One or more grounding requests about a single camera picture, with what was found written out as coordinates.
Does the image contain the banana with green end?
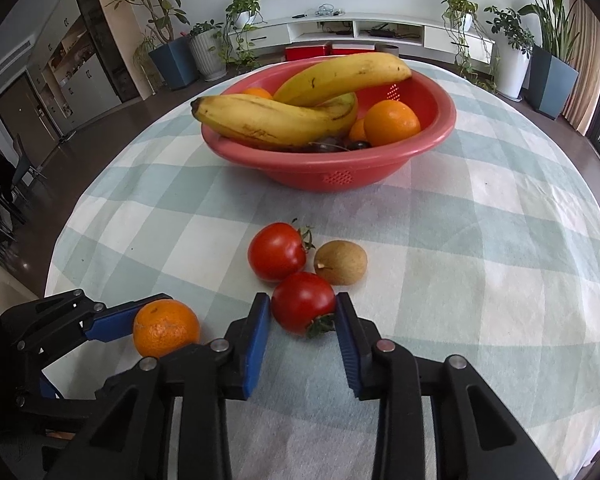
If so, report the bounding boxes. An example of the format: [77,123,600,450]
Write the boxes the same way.
[190,92,359,152]

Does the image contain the white television cabinet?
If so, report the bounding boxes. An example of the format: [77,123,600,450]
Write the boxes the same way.
[252,11,496,58]

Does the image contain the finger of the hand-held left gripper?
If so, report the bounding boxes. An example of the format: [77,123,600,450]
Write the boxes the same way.
[15,370,98,418]
[2,289,143,353]

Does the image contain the yellow spotted banana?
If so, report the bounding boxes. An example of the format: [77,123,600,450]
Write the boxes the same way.
[272,51,412,108]

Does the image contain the red tomato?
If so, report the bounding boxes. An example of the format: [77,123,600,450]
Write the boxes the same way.
[247,219,316,282]
[271,271,338,339]

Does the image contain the brown kiwi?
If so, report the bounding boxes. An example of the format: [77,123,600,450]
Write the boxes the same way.
[313,240,368,286]

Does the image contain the large orange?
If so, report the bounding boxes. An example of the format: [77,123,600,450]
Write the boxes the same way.
[363,99,422,147]

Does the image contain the red plastic basket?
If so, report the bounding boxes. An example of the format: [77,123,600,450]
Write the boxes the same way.
[200,57,457,192]

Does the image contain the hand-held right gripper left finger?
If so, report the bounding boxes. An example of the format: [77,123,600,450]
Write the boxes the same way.
[42,292,272,480]

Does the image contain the plant in tall white pot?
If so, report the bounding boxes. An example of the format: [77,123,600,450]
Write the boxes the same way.
[484,6,536,101]

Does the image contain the trailing plant in white pot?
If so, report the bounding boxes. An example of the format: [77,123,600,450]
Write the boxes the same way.
[440,0,496,81]
[224,0,268,68]

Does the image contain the brown door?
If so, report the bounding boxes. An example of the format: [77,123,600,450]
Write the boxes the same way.
[0,70,61,171]

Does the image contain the large plant in dark pot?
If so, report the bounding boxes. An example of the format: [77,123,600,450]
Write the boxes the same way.
[506,0,580,121]

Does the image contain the beige curtain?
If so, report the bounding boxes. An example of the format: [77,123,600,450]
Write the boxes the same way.
[562,0,600,136]

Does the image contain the white cupboards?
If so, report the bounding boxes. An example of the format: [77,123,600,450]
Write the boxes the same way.
[30,0,123,136]

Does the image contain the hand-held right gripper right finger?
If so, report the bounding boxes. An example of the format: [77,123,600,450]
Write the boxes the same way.
[334,292,561,480]

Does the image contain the plant in white ribbed pot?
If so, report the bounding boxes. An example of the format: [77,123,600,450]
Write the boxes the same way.
[187,20,228,82]

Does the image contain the dining chair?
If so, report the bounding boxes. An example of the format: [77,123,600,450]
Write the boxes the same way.
[10,135,48,196]

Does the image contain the green white checked tablecloth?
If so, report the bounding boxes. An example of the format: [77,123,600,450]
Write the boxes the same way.
[44,57,600,480]

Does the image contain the wooden display cabinet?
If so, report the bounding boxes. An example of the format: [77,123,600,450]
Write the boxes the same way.
[72,0,141,103]

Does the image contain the tall plant in blue pot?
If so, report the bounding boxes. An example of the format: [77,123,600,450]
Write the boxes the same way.
[105,0,198,92]

